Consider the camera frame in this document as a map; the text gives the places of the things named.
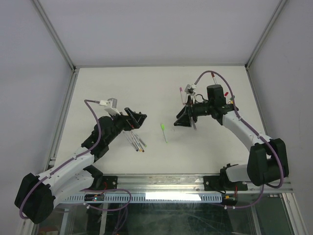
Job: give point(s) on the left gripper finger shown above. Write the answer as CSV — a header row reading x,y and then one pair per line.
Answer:
x,y
133,115
135,124

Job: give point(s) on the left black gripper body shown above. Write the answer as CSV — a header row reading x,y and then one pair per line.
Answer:
x,y
120,123

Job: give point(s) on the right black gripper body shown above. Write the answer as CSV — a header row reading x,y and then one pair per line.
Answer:
x,y
201,108

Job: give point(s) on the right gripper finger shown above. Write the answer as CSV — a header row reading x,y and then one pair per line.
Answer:
x,y
183,120
185,108

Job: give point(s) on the brown cap marker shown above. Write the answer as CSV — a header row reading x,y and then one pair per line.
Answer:
x,y
138,144

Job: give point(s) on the yellow marker pen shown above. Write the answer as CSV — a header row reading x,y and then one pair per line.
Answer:
x,y
133,138

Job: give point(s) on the blue marker pen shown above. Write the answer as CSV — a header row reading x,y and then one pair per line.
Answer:
x,y
130,141

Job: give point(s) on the purple cap marker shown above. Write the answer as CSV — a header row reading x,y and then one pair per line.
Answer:
x,y
181,95

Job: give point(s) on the light green cap marker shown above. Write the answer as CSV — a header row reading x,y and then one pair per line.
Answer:
x,y
164,134

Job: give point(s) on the black cap marker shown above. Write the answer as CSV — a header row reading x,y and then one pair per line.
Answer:
x,y
140,140

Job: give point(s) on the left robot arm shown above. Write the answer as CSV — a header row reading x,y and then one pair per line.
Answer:
x,y
38,195

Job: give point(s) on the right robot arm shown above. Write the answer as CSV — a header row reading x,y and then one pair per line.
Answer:
x,y
267,161

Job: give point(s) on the dark red cap marker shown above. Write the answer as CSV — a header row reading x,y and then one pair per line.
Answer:
x,y
214,79

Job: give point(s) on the controller board with LEDs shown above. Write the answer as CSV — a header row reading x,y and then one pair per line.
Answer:
x,y
94,197

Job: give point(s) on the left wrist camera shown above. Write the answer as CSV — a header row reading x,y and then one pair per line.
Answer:
x,y
110,106

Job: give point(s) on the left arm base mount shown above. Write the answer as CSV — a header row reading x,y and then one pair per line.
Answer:
x,y
101,181

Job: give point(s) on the aluminium front rail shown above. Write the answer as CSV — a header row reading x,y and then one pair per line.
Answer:
x,y
137,183

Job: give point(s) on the slotted cable duct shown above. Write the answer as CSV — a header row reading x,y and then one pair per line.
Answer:
x,y
150,197

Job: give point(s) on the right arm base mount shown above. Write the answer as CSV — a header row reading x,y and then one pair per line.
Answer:
x,y
220,183

